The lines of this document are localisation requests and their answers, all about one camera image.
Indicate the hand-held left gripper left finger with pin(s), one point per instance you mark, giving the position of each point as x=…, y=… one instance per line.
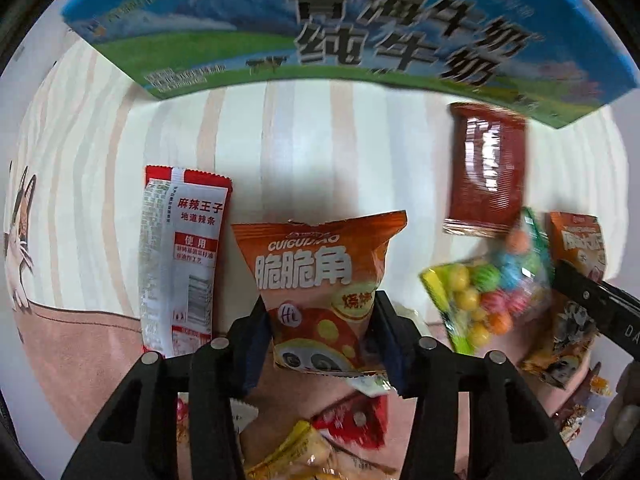
x=257, y=350

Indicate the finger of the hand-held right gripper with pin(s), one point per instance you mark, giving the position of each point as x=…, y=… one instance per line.
x=580, y=287

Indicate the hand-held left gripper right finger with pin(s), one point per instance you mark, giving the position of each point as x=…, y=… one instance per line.
x=395, y=355

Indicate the small white green packet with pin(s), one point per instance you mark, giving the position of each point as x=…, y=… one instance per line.
x=371, y=385

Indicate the orange puffed snack bag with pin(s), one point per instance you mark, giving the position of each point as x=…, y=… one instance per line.
x=310, y=270

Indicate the colourful candy ball bag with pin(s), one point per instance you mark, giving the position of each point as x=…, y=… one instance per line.
x=480, y=300

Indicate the brown foil snack packet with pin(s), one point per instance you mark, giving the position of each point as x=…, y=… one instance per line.
x=487, y=175

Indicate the small orange snack packet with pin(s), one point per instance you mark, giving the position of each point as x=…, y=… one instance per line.
x=580, y=245

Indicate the sunflower seed print packet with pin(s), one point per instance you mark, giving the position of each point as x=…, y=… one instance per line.
x=565, y=340

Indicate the small orange wrapped candy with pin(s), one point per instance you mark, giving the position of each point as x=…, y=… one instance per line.
x=597, y=386

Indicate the red snack packet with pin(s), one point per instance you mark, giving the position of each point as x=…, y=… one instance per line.
x=350, y=420

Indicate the yellow snack packet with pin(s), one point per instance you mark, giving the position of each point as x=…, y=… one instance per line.
x=305, y=455

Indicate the red white spicy strip packet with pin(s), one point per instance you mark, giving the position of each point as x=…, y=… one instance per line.
x=185, y=260

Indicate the striped printed bed sheet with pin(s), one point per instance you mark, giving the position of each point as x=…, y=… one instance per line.
x=325, y=160

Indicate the blue green milk carton box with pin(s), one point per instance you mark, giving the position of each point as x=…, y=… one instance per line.
x=350, y=25

